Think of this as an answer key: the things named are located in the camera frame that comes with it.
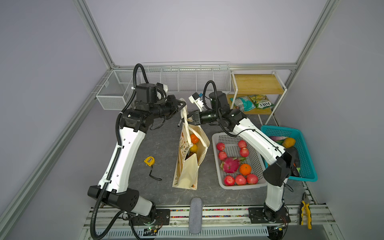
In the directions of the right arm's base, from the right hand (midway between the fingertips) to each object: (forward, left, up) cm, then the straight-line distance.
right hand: (182, 122), depth 69 cm
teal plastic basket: (-12, -68, -30) cm, 76 cm away
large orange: (-10, -34, -30) cm, 47 cm away
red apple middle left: (-2, -22, -29) cm, 36 cm away
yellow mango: (+7, -65, -29) cm, 71 cm away
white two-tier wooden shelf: (+32, -51, -3) cm, 61 cm away
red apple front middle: (-16, -30, -30) cm, 45 cm away
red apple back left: (+5, -21, -30) cm, 37 cm away
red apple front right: (-16, -37, -30) cm, 50 cm away
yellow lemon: (+2, -5, -27) cm, 28 cm away
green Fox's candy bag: (+33, -50, -17) cm, 63 cm away
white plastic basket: (-8, -32, -30) cm, 44 cm away
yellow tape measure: (-4, +22, -32) cm, 39 cm away
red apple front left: (-17, -24, -30) cm, 42 cm away
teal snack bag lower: (+30, -38, -16) cm, 51 cm away
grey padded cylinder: (-33, -6, -32) cm, 46 cm away
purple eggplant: (+12, -61, -31) cm, 69 cm away
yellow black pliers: (-27, -63, -35) cm, 77 cm away
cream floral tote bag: (-15, -1, -23) cm, 28 cm away
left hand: (+2, -3, +8) cm, 9 cm away
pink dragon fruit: (-9, -26, -27) cm, 38 cm away
